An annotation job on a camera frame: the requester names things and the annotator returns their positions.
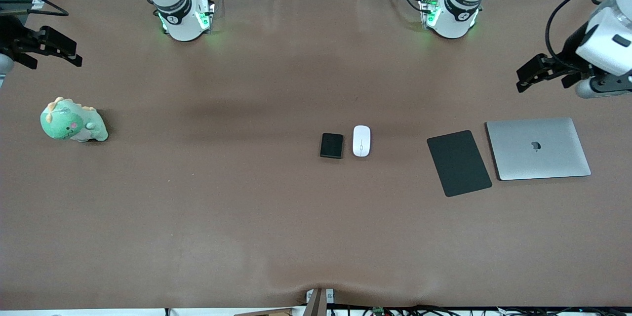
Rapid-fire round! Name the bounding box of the white computer mouse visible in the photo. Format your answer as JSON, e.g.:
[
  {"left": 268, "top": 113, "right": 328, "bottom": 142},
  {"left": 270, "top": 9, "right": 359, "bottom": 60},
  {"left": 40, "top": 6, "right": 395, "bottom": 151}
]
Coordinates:
[{"left": 353, "top": 125, "right": 372, "bottom": 158}]

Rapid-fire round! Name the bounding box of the teal rectangular block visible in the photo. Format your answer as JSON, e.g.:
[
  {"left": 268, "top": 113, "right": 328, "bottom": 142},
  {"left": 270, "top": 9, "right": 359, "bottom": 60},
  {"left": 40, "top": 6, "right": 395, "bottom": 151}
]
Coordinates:
[{"left": 319, "top": 132, "right": 344, "bottom": 159}]

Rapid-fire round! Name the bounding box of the black mouse pad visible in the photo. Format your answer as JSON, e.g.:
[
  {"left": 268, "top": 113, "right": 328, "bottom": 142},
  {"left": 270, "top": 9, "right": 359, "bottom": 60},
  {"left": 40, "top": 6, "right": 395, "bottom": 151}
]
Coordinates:
[{"left": 427, "top": 130, "right": 493, "bottom": 198}]

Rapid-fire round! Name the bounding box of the green dinosaur plush toy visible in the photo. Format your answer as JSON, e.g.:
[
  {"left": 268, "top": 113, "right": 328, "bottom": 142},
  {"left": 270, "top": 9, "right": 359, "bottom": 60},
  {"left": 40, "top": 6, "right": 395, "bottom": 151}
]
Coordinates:
[{"left": 40, "top": 97, "right": 109, "bottom": 143}]

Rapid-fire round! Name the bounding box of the silver laptop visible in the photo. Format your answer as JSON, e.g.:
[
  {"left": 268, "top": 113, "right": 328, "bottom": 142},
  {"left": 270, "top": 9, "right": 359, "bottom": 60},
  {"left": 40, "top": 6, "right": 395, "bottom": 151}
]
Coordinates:
[{"left": 485, "top": 117, "right": 592, "bottom": 181}]

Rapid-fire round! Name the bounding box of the base connector board green light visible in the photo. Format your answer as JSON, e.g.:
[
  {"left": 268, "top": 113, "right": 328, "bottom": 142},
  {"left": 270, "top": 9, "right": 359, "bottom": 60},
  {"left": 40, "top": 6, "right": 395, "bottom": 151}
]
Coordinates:
[
  {"left": 197, "top": 0, "right": 216, "bottom": 33},
  {"left": 419, "top": 0, "right": 441, "bottom": 29}
]

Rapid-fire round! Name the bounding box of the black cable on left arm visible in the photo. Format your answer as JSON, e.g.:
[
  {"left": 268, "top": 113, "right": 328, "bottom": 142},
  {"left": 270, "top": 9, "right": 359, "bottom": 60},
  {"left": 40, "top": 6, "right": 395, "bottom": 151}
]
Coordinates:
[{"left": 545, "top": 0, "right": 632, "bottom": 67}]

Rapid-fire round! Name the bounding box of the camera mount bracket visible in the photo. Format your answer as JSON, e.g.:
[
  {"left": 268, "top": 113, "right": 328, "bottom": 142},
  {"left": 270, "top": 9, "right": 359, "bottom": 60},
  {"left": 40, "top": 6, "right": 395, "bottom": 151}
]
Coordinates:
[{"left": 305, "top": 288, "right": 335, "bottom": 316}]

